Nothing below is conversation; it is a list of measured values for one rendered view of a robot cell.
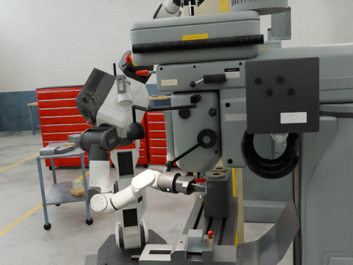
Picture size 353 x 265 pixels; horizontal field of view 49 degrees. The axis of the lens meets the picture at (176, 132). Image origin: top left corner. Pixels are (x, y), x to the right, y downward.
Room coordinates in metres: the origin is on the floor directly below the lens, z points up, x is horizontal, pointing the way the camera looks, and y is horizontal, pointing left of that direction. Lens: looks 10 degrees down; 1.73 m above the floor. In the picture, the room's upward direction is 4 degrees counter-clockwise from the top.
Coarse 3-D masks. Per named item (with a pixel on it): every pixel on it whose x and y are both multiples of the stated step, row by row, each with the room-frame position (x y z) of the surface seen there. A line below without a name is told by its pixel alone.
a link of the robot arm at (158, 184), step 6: (150, 168) 1.63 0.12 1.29; (156, 168) 1.62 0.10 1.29; (162, 168) 1.60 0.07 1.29; (168, 168) 1.60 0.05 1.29; (156, 174) 1.58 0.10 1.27; (162, 174) 1.56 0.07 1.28; (156, 180) 1.57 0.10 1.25; (162, 180) 1.54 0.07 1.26; (150, 186) 1.58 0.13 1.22; (156, 186) 1.57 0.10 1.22; (162, 186) 1.54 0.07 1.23
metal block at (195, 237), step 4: (188, 232) 1.31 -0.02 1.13; (192, 232) 1.31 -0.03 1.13; (196, 232) 1.30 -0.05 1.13; (200, 232) 1.30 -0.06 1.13; (188, 236) 1.28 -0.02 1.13; (192, 236) 1.28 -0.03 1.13; (196, 236) 1.27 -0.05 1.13; (200, 236) 1.27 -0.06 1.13; (188, 240) 1.28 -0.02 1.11; (192, 240) 1.27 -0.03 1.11; (196, 240) 1.27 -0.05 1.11; (200, 240) 1.27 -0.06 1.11; (188, 244) 1.28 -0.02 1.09; (192, 244) 1.27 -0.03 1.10; (196, 244) 1.27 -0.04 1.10; (200, 244) 1.27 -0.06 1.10; (188, 248) 1.28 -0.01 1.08; (192, 248) 1.27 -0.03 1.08; (196, 248) 1.27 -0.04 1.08; (200, 248) 1.27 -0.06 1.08
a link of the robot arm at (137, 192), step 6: (144, 174) 1.58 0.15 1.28; (150, 174) 1.57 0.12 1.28; (132, 180) 1.60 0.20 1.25; (138, 180) 1.58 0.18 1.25; (144, 180) 1.57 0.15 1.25; (150, 180) 1.55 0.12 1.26; (132, 186) 1.59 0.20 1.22; (138, 186) 1.57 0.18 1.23; (144, 186) 1.56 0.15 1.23; (132, 192) 1.60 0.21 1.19; (138, 192) 1.58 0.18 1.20
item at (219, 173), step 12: (216, 168) 1.94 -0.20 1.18; (228, 168) 1.96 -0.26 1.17; (216, 180) 1.77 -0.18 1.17; (228, 180) 1.80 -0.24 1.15; (216, 192) 1.77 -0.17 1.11; (228, 192) 1.78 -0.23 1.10; (204, 204) 1.78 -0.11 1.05; (216, 204) 1.77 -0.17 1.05; (228, 204) 1.76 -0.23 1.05; (204, 216) 1.79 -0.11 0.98; (216, 216) 1.77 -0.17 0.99; (228, 216) 1.76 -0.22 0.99
